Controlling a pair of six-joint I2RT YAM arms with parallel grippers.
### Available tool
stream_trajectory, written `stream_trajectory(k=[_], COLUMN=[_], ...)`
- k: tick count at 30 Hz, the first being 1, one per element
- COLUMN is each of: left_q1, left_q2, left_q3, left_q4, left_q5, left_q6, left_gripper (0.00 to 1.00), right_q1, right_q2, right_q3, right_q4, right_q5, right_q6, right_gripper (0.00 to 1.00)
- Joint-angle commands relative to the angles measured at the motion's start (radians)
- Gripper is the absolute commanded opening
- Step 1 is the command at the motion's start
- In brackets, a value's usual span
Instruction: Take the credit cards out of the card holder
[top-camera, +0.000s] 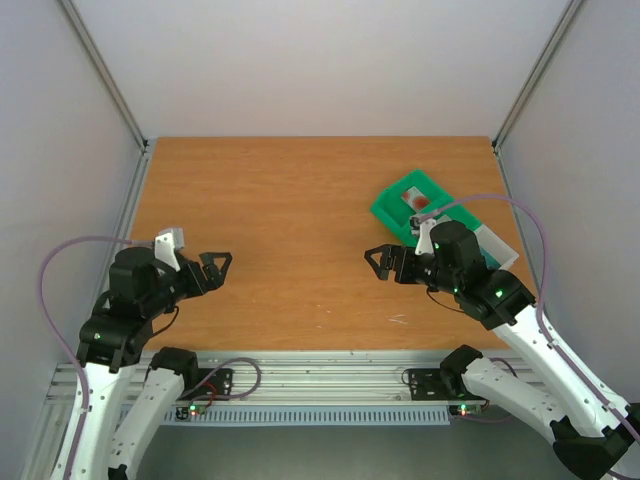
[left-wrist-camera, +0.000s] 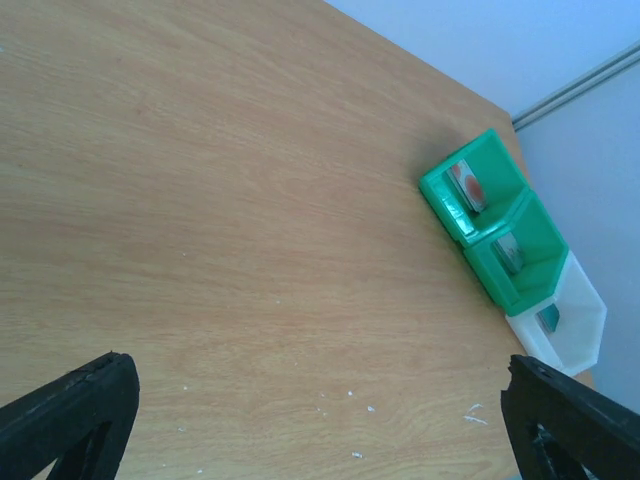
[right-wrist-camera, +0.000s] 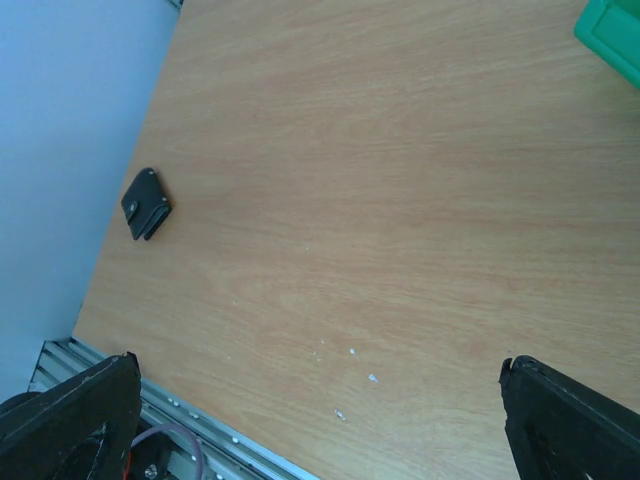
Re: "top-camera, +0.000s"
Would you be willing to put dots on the left aluminium frame post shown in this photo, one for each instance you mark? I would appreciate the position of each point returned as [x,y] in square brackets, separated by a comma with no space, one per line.
[81,31]

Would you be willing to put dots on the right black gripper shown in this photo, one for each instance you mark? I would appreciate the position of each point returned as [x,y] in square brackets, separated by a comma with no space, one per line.
[395,263]

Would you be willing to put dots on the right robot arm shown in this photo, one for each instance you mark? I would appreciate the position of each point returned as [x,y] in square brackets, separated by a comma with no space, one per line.
[589,426]

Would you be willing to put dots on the white card with red dot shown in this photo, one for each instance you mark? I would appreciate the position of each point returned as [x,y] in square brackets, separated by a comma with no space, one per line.
[415,199]

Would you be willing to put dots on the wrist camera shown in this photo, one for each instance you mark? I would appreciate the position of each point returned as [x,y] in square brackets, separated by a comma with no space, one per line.
[420,229]
[173,239]

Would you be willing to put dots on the grey slotted cable duct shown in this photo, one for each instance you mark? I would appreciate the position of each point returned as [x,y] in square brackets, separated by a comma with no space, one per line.
[229,416]

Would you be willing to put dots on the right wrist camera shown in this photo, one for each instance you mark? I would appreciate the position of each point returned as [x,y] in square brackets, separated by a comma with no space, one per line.
[420,229]

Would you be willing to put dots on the green plastic compartment tray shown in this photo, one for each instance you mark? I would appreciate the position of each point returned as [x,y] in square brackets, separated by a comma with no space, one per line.
[395,214]

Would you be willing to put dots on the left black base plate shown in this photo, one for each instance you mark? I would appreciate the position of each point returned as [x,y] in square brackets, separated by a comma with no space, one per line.
[218,386]

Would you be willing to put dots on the aluminium front rail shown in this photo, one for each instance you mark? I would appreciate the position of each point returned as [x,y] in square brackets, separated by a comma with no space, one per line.
[311,377]

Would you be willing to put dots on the white plastic bin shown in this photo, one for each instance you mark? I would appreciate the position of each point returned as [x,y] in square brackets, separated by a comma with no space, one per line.
[497,253]

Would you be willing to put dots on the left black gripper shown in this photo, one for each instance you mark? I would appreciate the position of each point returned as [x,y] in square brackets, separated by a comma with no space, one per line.
[215,279]

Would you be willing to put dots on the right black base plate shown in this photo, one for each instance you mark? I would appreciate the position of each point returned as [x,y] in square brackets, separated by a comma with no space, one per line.
[427,384]

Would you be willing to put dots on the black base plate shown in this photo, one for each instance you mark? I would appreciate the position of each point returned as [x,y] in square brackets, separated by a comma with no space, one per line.
[427,384]
[218,386]

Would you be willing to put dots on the aluminium frame post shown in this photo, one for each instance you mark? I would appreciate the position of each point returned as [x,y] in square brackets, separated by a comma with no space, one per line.
[81,31]
[551,47]

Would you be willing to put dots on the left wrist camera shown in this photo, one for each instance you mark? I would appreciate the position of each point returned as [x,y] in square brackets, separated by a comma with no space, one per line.
[173,239]

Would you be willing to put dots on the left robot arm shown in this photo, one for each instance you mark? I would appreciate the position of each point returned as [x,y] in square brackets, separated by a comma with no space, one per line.
[145,282]

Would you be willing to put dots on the right aluminium frame post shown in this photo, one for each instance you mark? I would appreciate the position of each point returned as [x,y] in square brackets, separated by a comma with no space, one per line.
[551,47]

